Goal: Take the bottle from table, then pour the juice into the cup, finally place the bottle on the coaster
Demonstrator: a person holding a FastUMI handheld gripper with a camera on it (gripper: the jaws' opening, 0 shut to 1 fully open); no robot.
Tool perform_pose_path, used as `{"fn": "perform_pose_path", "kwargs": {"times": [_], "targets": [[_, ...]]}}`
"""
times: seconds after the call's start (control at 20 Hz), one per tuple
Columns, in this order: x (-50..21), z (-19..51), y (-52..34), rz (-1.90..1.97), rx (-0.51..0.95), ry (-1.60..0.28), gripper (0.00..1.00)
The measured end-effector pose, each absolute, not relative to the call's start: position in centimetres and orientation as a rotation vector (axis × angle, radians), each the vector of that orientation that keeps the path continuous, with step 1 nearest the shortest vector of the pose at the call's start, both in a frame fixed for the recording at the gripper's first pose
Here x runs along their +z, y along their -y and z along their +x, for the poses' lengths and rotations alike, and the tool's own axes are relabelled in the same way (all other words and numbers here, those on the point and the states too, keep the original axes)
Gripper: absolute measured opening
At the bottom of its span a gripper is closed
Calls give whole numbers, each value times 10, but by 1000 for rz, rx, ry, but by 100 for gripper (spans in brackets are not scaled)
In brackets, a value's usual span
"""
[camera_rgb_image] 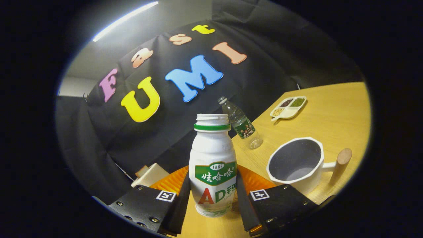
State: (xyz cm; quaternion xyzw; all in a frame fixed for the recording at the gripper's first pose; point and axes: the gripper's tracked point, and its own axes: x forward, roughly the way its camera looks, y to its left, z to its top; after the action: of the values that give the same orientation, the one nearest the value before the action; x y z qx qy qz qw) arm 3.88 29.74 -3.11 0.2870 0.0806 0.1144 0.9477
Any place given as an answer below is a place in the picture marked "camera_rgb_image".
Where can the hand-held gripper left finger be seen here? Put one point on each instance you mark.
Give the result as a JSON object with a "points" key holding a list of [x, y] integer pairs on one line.
{"points": [[180, 211]]}

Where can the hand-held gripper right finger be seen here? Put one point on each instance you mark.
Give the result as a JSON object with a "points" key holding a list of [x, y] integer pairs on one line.
{"points": [[244, 211]]}

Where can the white juice bottle green label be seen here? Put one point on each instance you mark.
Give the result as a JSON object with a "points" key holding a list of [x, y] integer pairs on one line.
{"points": [[211, 152]]}

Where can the clear plastic water bottle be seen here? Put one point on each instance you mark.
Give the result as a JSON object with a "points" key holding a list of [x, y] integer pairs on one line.
{"points": [[243, 127]]}

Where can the cream toaster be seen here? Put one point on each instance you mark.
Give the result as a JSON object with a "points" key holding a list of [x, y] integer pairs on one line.
{"points": [[153, 176]]}

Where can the toast slice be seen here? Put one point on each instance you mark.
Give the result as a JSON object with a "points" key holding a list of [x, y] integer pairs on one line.
{"points": [[141, 171]]}

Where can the pile of yellow beans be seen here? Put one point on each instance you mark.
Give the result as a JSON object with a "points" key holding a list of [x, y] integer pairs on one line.
{"points": [[278, 112]]}

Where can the white divided dish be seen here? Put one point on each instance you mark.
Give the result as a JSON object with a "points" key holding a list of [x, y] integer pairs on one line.
{"points": [[290, 113]]}

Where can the pile of dark beans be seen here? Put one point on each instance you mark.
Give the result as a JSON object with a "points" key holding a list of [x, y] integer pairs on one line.
{"points": [[286, 102]]}

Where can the pile of green beans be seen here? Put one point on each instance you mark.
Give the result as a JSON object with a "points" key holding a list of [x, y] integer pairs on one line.
{"points": [[297, 102]]}

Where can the wooden table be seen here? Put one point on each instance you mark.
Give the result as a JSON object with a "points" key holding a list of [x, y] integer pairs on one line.
{"points": [[330, 122]]}

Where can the black backdrop cloth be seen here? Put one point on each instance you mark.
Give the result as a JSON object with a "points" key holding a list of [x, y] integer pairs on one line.
{"points": [[264, 49]]}

